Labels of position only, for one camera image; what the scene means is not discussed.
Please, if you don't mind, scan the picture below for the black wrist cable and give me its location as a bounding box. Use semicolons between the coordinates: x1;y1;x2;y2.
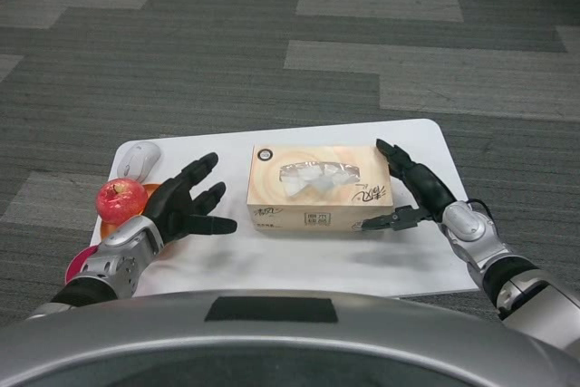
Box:
465;198;496;221

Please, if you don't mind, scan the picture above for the red apple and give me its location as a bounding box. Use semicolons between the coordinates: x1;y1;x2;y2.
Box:
94;179;150;227

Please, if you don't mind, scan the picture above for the beige wood-print tissue box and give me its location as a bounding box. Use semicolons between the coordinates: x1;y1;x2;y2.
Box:
246;143;394;235

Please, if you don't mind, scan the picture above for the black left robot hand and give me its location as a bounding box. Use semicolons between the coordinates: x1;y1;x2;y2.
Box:
143;152;238;244

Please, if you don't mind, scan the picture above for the pink round plate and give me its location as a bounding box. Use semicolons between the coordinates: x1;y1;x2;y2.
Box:
65;244;102;285

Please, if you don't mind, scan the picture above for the white computer mouse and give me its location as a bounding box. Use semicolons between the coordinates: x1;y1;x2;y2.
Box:
117;140;162;183

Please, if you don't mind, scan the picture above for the orange plate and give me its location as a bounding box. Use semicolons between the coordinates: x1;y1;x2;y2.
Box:
100;183;173;260

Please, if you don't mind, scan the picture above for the silver robot chest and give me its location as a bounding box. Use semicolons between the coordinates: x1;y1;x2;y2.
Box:
0;289;580;387

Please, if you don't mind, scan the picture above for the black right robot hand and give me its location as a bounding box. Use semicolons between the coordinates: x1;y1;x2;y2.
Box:
362;138;458;232

